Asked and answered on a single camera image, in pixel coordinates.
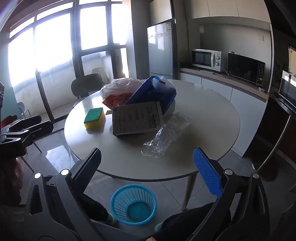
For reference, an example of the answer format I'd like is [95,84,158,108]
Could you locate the round white table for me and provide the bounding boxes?
[64,79,241,210]

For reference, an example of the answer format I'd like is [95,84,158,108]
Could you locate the green yellow sponge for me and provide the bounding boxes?
[84,107,106,129]

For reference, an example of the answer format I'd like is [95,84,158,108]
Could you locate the blue packaging bag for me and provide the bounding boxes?
[125,76,177,116]

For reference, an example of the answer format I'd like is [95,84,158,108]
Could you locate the white microwave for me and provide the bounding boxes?
[191,49,228,73]

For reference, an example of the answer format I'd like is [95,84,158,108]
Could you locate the small grey chair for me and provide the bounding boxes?
[17,102,31,117]

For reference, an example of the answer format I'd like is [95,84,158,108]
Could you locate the person's left leg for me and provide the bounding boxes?
[76,194,109,223]

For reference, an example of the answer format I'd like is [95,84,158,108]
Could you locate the chrome metal rail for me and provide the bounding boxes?
[257,113,292,173]

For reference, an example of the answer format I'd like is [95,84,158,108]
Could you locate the blue mesh basket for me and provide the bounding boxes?
[110,184,158,226]

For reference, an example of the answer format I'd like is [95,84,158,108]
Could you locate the black microwave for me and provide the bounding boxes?
[226,51,266,87]

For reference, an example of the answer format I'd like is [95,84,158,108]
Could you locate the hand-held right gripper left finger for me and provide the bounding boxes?
[22,148,109,241]

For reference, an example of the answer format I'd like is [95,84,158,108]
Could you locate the large window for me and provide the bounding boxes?
[0,0,130,123]

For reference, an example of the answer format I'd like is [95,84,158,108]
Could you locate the silver toaster oven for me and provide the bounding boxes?
[277,71,296,105]

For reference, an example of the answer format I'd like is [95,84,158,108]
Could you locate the clear plastic wrap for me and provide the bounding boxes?
[141,111,191,158]

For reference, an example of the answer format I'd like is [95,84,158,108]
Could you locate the silver refrigerator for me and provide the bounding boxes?
[147,19,178,80]

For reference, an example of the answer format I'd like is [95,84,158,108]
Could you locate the person's leg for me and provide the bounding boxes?
[159,202,232,241]
[76,194,109,223]

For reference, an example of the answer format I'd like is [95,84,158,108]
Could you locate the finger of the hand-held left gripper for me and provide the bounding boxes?
[22,121,54,142]
[9,115,42,132]

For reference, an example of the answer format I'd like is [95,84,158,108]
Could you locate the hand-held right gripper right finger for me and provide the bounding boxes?
[185,148,270,241]

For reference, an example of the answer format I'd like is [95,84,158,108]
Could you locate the white plastic bag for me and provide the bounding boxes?
[100,78,141,108]

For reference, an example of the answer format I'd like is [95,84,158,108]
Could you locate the person's left hand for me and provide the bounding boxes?
[0,159,25,205]

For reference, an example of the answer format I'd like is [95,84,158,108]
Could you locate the kitchen counter cabinet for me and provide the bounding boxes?
[179,67,270,158]

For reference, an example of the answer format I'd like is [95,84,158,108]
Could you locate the red printed packet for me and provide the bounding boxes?
[103,92,134,109]

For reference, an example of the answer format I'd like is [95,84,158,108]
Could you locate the white printed cardboard box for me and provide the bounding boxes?
[112,101,164,138]

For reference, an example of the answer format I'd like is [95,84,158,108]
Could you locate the person's right leg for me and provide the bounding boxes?
[159,202,232,241]

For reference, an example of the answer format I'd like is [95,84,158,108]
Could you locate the dark wooden cabinet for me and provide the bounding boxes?
[245,93,296,167]

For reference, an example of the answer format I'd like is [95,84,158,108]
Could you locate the upper wall cabinets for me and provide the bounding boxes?
[149,0,272,26]

